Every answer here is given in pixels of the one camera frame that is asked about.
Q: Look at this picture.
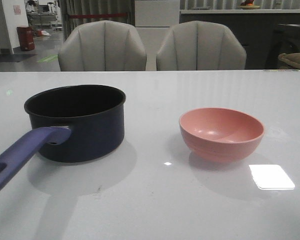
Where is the pink plastic bowl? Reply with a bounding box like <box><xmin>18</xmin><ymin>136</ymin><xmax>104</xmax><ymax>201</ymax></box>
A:
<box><xmin>179</xmin><ymin>107</ymin><xmax>265</xmax><ymax>163</ymax></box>

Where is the dark blue saucepan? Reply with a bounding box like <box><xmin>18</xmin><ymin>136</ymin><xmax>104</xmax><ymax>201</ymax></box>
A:
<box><xmin>0</xmin><ymin>84</ymin><xmax>126</xmax><ymax>190</ymax></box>

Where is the right beige upholstered chair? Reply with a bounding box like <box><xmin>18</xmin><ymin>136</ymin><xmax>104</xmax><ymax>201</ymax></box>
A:
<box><xmin>156</xmin><ymin>20</ymin><xmax>247</xmax><ymax>71</ymax></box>

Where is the beige upholstered chair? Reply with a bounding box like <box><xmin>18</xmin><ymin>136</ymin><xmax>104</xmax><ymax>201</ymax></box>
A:
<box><xmin>156</xmin><ymin>20</ymin><xmax>247</xmax><ymax>71</ymax></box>
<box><xmin>58</xmin><ymin>20</ymin><xmax>147</xmax><ymax>72</ymax></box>

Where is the left beige upholstered chair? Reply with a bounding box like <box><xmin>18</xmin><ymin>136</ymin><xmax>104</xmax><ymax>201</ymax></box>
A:
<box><xmin>58</xmin><ymin>20</ymin><xmax>147</xmax><ymax>72</ymax></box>

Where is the red barrier belt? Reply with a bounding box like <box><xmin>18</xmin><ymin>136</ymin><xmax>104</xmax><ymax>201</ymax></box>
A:
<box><xmin>67</xmin><ymin>12</ymin><xmax>129</xmax><ymax>19</ymax></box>

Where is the grey pleated curtain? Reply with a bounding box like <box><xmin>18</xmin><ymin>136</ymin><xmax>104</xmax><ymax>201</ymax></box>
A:
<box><xmin>59</xmin><ymin>0</ymin><xmax>135</xmax><ymax>40</ymax></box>

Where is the dark kitchen counter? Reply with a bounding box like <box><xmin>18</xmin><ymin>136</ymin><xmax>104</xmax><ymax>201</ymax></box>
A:
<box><xmin>179</xmin><ymin>9</ymin><xmax>300</xmax><ymax>70</ymax></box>

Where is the red trash bin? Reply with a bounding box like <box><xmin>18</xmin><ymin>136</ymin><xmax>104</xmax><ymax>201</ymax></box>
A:
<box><xmin>17</xmin><ymin>26</ymin><xmax>35</xmax><ymax>51</ymax></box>

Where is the fruit bowl on counter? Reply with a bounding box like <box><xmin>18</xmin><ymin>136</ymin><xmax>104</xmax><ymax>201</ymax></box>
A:
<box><xmin>238</xmin><ymin>0</ymin><xmax>260</xmax><ymax>10</ymax></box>

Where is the black side table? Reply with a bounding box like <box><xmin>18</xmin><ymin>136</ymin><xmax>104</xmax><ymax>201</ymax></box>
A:
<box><xmin>265</xmin><ymin>24</ymin><xmax>300</xmax><ymax>69</ymax></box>

